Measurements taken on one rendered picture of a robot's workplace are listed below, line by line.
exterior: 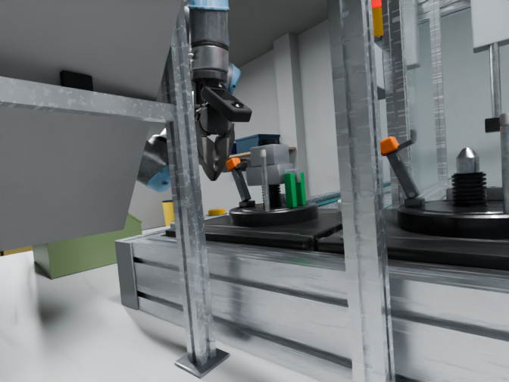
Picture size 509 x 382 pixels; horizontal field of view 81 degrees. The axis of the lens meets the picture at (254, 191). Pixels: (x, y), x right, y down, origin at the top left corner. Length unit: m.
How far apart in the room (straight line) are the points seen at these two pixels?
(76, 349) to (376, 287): 0.34
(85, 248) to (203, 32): 0.52
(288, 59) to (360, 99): 4.29
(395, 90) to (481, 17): 0.89
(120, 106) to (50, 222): 0.15
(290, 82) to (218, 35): 3.77
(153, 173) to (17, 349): 0.52
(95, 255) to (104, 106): 0.56
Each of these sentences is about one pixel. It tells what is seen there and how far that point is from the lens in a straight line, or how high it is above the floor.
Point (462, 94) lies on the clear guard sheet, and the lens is 1.74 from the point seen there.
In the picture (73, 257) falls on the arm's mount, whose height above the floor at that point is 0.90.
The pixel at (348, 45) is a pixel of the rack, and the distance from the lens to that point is 0.20.
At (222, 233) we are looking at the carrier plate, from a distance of 0.39.
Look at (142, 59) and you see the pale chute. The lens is 0.27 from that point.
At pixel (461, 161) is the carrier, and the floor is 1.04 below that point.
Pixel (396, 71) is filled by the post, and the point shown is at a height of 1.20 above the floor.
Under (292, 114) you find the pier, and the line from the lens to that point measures 4.28.
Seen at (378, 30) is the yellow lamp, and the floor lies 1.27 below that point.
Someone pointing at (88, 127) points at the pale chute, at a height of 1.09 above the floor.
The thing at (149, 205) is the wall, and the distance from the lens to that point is 7.60.
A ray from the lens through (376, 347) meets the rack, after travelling 0.22.
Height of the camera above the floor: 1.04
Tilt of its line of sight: 3 degrees down
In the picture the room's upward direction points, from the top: 5 degrees counter-clockwise
